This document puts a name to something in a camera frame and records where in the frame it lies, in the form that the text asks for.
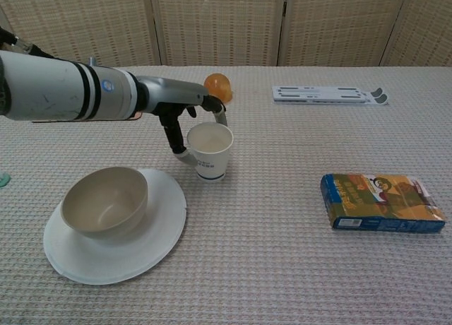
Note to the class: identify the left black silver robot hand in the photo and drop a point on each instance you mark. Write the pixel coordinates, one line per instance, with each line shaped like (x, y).
(169, 93)

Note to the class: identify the white paper cup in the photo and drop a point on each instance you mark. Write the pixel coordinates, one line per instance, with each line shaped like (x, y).
(212, 162)

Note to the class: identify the beige bowl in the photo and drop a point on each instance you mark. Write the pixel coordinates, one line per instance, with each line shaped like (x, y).
(106, 201)

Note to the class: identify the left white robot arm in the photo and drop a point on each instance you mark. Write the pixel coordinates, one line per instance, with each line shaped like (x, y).
(53, 88)

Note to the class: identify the orange jelly cup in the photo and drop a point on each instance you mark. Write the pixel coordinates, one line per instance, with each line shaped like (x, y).
(220, 84)

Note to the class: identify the white paper plate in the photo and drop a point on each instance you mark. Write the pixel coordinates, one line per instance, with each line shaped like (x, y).
(141, 247)

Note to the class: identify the woven folding screen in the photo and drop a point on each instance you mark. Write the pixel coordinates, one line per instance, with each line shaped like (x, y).
(219, 24)

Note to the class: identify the pale woven tablecloth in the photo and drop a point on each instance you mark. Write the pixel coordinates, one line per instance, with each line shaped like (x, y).
(265, 155)

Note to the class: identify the white folded laptop stand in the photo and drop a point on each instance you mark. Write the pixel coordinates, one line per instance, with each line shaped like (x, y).
(318, 94)

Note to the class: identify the colourful snack box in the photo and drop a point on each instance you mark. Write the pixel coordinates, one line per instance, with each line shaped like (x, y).
(381, 201)

